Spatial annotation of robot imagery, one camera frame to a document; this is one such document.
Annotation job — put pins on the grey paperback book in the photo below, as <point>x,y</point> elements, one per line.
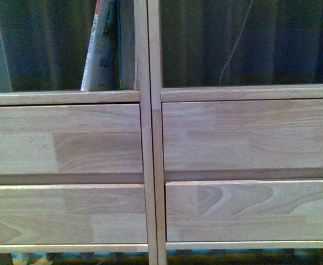
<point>98,72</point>

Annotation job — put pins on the right wooden shelf cabinet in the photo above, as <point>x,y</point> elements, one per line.
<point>161,95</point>

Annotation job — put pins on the wooden shelf cabinet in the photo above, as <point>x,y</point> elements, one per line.
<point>161,95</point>
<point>139,96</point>

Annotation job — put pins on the left wooden shelf cabinet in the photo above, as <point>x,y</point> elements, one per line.
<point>139,96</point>

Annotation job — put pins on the upper left wooden drawer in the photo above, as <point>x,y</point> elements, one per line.
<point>102,138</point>

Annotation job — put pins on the wooden drawer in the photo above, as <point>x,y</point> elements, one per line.
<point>214,211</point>
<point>254,134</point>
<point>72,214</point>
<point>102,138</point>

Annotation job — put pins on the upper right wooden drawer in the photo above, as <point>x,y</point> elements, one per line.
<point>254,134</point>

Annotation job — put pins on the lower left wooden drawer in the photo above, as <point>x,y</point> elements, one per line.
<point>72,214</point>

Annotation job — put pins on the lower right wooden drawer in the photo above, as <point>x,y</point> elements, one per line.
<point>214,211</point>

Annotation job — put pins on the grey curtain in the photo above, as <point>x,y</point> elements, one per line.
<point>233,41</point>

